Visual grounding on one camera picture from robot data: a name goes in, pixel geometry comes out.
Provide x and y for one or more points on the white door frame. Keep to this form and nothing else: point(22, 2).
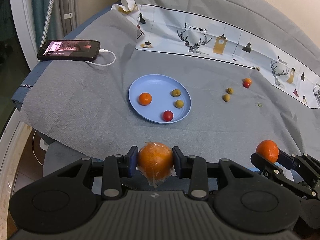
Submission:
point(24, 24)

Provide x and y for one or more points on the yellow-green small fruit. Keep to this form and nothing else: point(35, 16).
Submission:
point(176, 93)
point(230, 90)
point(179, 103)
point(226, 97)

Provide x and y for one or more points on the orange fruit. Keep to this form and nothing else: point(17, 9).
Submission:
point(248, 80)

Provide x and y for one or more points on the grey cloth cover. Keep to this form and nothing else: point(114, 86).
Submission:
point(213, 77)

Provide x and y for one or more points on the orange tangerine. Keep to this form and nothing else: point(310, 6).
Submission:
point(269, 150)
point(145, 99)

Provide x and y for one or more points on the blue plastic plate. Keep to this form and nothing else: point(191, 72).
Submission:
point(160, 87)

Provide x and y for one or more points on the deer print fabric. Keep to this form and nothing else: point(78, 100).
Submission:
point(248, 33)

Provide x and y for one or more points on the grey curtain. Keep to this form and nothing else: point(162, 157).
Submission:
point(64, 17)

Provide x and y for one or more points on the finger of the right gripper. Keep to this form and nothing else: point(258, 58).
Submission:
point(287, 161)
point(270, 170)

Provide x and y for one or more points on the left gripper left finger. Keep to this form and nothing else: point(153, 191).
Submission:
point(112, 169)

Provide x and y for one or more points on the orange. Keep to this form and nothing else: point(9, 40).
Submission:
point(155, 162)

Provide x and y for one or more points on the black smartphone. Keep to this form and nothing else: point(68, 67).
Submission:
point(75, 50)

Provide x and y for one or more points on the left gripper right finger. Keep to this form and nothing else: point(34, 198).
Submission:
point(197, 170)

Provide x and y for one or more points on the small red cherry tomato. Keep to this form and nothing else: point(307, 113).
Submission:
point(246, 84)

